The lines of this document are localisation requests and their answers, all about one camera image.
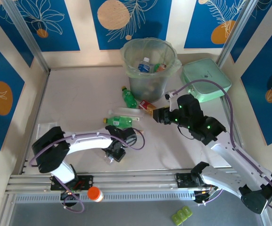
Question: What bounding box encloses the red-label orange drink bottle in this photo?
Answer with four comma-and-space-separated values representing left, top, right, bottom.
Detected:
139, 99, 157, 116

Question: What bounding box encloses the large green bottle yellow cap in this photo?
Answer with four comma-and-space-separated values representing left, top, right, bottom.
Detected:
103, 115, 141, 128

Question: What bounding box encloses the long clear plastic bottle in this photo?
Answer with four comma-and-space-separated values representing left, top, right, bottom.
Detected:
108, 107, 145, 121

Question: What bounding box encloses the small green soda bottle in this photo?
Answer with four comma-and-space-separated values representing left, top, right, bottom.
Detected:
121, 86, 138, 108

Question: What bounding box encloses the blue-label bottle white cap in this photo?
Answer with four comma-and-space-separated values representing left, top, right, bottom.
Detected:
137, 57, 152, 73

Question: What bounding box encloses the grey translucent waste bin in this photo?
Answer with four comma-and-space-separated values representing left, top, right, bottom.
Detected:
123, 39, 178, 103

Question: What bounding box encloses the pale green bin liner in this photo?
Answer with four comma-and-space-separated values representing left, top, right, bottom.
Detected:
119, 37, 182, 78

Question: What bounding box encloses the orange-capped pill bottle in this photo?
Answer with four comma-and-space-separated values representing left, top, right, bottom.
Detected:
87, 186, 104, 203

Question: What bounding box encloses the mint green zip case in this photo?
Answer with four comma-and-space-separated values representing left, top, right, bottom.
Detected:
180, 58, 232, 104

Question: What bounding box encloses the clear plastic zip bag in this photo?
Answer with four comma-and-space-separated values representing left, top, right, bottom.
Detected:
37, 122, 58, 139

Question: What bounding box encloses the lime green segmented case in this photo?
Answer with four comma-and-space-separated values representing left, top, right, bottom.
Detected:
172, 206, 193, 224

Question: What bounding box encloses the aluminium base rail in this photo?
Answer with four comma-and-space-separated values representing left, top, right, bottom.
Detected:
5, 168, 261, 195

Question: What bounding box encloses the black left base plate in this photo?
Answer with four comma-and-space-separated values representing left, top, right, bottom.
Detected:
50, 175, 94, 191

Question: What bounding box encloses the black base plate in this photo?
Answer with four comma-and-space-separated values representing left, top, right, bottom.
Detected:
50, 175, 94, 191
175, 173, 202, 189

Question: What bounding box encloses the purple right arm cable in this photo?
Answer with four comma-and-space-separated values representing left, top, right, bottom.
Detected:
174, 79, 272, 218

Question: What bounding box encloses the grey slotted cable duct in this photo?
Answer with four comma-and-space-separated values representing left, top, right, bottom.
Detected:
15, 190, 197, 203

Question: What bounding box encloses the black electronics bracket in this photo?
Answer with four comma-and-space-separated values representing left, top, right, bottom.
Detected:
193, 188, 221, 206
60, 190, 81, 208

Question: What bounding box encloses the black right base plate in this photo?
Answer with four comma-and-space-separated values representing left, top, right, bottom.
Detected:
175, 173, 202, 189

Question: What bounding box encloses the aluminium frame post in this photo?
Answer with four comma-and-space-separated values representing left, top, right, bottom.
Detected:
217, 0, 260, 69
2, 0, 51, 73

